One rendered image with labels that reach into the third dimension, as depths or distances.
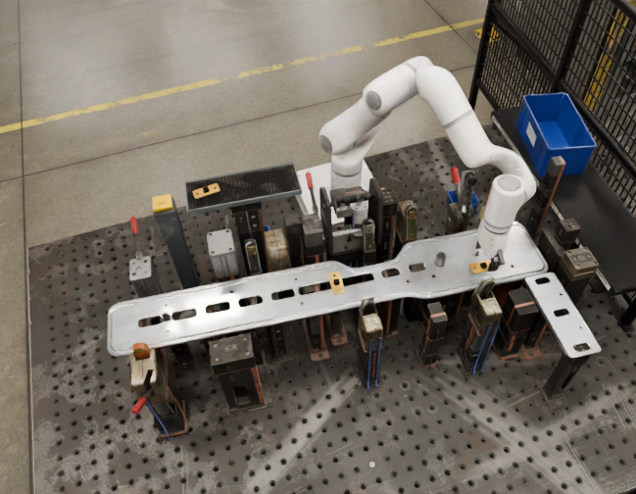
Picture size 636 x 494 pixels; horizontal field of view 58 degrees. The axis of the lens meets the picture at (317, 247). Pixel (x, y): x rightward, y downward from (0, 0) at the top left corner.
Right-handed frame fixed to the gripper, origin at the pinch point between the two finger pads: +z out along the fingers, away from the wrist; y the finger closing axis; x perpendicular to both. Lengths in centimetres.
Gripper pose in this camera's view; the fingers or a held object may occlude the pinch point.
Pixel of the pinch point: (486, 257)
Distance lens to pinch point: 184.4
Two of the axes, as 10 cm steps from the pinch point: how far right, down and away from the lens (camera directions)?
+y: 2.2, 7.5, -6.3
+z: 0.4, 6.4, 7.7
